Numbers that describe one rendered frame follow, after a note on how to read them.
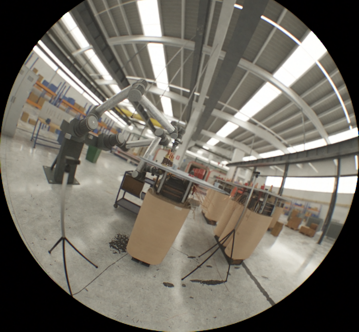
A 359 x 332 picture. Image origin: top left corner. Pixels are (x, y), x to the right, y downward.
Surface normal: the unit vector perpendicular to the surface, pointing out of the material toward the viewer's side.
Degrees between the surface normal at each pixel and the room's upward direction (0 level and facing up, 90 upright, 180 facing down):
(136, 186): 90
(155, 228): 90
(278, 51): 174
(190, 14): 174
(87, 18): 90
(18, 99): 90
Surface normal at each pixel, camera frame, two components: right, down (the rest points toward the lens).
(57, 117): 0.92, 0.38
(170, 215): 0.00, -0.14
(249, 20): -0.39, 0.91
